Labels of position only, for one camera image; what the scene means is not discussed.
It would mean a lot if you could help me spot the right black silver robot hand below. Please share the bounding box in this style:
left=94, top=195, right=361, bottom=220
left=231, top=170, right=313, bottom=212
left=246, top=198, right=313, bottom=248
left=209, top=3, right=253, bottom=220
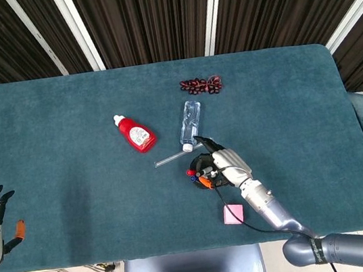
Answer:
left=188, top=128, right=255, bottom=194

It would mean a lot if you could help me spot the black pen cup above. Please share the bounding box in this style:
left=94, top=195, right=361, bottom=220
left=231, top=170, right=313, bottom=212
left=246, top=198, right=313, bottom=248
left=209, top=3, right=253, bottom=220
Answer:
left=184, top=152, right=232, bottom=194

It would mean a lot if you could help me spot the pale pink cube block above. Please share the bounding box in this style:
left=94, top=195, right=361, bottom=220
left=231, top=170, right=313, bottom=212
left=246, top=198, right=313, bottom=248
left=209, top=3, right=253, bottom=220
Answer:
left=221, top=202, right=248, bottom=228

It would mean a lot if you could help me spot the clear plastic water bottle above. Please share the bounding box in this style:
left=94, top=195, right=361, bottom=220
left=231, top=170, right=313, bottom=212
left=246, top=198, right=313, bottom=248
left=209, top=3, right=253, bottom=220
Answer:
left=174, top=98, right=209, bottom=154

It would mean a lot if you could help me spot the clear glass rod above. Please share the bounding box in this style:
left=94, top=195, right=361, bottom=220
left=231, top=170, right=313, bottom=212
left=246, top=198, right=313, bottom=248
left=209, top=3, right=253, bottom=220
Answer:
left=151, top=141, right=207, bottom=168

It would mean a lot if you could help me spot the bunch of red grapes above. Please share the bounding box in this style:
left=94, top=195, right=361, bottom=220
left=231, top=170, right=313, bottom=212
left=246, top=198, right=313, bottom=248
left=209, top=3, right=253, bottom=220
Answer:
left=178, top=73, right=225, bottom=100

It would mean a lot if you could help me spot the teal table cloth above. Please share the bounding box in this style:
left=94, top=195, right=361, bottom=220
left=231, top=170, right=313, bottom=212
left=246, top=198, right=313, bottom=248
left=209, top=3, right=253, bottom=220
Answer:
left=0, top=30, right=363, bottom=272

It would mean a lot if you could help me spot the red squeeze bottle white cap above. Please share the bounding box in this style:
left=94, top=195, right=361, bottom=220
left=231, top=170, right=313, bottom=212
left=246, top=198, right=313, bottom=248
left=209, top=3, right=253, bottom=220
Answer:
left=112, top=109, right=160, bottom=158

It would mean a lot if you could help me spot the black strap on arm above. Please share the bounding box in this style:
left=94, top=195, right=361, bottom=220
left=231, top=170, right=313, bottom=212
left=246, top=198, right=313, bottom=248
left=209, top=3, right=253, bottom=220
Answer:
left=308, top=237, right=326, bottom=265

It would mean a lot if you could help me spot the thin white frame post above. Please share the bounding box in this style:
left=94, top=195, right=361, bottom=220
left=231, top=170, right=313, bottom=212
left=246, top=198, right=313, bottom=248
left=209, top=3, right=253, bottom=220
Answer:
left=5, top=0, right=70, bottom=83

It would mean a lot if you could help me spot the wide white frame post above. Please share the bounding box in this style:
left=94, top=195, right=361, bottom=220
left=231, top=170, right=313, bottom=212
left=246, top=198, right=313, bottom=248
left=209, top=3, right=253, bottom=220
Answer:
left=51, top=0, right=107, bottom=77

